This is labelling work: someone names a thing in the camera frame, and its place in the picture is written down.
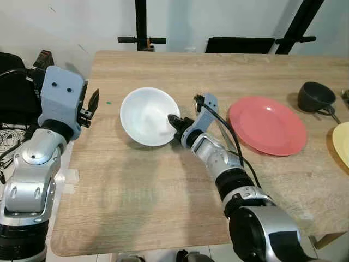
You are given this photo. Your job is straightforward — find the black upright post with handles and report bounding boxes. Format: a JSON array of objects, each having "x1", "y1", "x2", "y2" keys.
[{"x1": 117, "y1": 0, "x2": 167, "y2": 53}]

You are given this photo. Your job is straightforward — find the red plate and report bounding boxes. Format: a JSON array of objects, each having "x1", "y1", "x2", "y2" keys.
[{"x1": 227, "y1": 97, "x2": 309, "y2": 157}]

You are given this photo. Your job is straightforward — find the dark thin spoon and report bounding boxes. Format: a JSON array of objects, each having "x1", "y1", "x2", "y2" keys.
[{"x1": 325, "y1": 106, "x2": 342, "y2": 124}]

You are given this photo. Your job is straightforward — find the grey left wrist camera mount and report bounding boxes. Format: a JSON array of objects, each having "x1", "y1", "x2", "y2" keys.
[{"x1": 39, "y1": 65, "x2": 88, "y2": 137}]

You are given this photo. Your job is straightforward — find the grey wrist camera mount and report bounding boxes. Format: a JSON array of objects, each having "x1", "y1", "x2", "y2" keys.
[
  {"x1": 39, "y1": 65, "x2": 88, "y2": 137},
  {"x1": 195, "y1": 93, "x2": 219, "y2": 133}
]

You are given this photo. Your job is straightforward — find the tangled thin cables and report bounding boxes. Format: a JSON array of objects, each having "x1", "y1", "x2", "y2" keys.
[{"x1": 0, "y1": 128, "x2": 31, "y2": 170}]

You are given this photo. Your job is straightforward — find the white bowl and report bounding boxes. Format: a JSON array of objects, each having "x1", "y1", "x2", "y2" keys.
[{"x1": 120, "y1": 87, "x2": 181, "y2": 147}]

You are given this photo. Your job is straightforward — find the black cup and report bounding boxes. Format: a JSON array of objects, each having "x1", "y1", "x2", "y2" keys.
[{"x1": 298, "y1": 82, "x2": 336, "y2": 113}]

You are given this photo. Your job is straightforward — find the yellow plate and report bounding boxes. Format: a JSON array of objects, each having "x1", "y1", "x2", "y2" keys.
[{"x1": 332, "y1": 122, "x2": 349, "y2": 168}]

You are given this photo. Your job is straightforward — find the white plastic bag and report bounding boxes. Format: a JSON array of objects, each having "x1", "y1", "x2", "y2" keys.
[{"x1": 57, "y1": 168, "x2": 80, "y2": 198}]

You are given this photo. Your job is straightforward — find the light wooden table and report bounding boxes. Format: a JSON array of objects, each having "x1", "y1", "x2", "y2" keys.
[{"x1": 50, "y1": 50, "x2": 349, "y2": 257}]

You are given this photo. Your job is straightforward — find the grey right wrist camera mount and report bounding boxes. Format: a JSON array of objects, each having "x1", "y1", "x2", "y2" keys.
[{"x1": 195, "y1": 93, "x2": 219, "y2": 133}]

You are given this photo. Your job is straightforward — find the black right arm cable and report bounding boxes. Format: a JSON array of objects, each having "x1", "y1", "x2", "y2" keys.
[{"x1": 197, "y1": 98, "x2": 263, "y2": 189}]

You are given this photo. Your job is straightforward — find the black slanted frame bar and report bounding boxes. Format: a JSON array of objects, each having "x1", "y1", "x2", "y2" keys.
[{"x1": 274, "y1": 0, "x2": 326, "y2": 55}]

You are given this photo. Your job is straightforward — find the black padded bench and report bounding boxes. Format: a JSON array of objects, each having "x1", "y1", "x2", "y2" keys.
[{"x1": 205, "y1": 37, "x2": 276, "y2": 54}]

